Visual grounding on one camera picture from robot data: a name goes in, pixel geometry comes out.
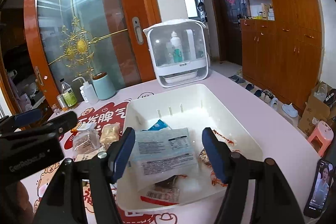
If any wooden cabinet with shelves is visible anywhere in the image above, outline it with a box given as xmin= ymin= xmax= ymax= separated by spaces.
xmin=240 ymin=0 xmax=322 ymax=111

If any seaweed snack red-edged bag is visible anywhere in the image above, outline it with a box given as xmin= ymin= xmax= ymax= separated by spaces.
xmin=139 ymin=174 xmax=188 ymax=206

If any small glass jar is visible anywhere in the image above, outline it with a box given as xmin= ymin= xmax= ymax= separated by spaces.
xmin=51 ymin=104 xmax=61 ymax=115

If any white squeeze bottle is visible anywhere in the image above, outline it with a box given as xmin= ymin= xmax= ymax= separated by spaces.
xmin=72 ymin=76 xmax=99 ymax=105

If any black smartphone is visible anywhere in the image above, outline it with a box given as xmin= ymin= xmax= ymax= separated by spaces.
xmin=303 ymin=159 xmax=334 ymax=218

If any brown bread clear pack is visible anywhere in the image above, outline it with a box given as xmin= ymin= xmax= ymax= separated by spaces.
xmin=72 ymin=129 xmax=101 ymax=157

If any cardboard box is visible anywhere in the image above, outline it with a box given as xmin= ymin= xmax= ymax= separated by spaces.
xmin=298 ymin=81 xmax=335 ymax=136

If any teal canister wooden lid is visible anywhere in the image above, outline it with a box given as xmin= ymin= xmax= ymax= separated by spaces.
xmin=92 ymin=72 xmax=116 ymax=101

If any small metal can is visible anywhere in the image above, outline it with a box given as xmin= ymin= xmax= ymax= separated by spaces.
xmin=56 ymin=94 xmax=69 ymax=112

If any white light-blue snack bag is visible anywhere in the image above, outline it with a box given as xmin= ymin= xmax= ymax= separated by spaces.
xmin=130 ymin=128 xmax=200 ymax=191

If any white slipper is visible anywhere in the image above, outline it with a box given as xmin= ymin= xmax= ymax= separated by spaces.
xmin=281 ymin=104 xmax=298 ymax=118

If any glass sliding door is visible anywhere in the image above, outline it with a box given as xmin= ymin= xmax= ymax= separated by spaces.
xmin=23 ymin=0 xmax=159 ymax=105

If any blue foil snack packet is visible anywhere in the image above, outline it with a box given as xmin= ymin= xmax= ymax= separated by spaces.
xmin=146 ymin=119 xmax=171 ymax=131

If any nut cluster clear pack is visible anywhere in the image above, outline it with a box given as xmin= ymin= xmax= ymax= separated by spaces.
xmin=199 ymin=148 xmax=212 ymax=168

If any yellow rice cracker pack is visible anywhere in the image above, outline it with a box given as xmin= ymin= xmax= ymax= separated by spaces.
xmin=100 ymin=122 xmax=120 ymax=149

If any white cosmetic organizer case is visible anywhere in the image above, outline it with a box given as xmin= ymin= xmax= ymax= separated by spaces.
xmin=143 ymin=19 xmax=209 ymax=88

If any beige soda cracker pack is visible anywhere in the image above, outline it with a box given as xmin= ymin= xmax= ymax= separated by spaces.
xmin=75 ymin=151 xmax=101 ymax=162

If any blue slipper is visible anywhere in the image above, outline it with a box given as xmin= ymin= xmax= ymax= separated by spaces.
xmin=229 ymin=75 xmax=245 ymax=84

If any clear bottle green label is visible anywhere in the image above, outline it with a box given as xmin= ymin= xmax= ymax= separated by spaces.
xmin=60 ymin=79 xmax=78 ymax=107

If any pink plastic stool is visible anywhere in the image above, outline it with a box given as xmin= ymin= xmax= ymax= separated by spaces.
xmin=307 ymin=121 xmax=334 ymax=157

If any orange white small packet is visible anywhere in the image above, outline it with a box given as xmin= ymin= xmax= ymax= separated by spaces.
xmin=71 ymin=122 xmax=96 ymax=133

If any white plastic storage bin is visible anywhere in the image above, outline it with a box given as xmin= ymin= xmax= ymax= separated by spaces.
xmin=116 ymin=84 xmax=263 ymax=213

